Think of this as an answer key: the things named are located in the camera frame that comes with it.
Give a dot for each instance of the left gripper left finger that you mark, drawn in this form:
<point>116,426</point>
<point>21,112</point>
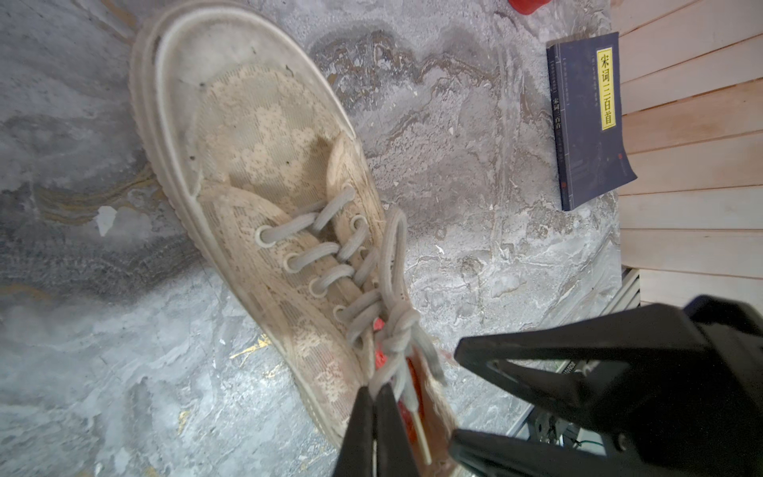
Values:
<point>357,454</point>

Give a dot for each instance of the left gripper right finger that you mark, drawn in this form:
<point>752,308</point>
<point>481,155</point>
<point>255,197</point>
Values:
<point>394,456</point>

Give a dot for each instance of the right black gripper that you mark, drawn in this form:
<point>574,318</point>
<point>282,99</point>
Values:
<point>682,386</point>

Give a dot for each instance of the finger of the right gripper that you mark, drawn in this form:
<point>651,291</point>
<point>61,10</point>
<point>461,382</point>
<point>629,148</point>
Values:
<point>486,454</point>

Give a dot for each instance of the beige lace sneaker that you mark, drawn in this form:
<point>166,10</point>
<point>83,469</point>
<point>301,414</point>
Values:
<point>265,172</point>

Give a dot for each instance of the dark blue book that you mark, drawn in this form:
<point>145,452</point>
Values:
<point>585,90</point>

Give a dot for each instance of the red pen cup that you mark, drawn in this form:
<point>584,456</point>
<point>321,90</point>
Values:
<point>527,7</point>

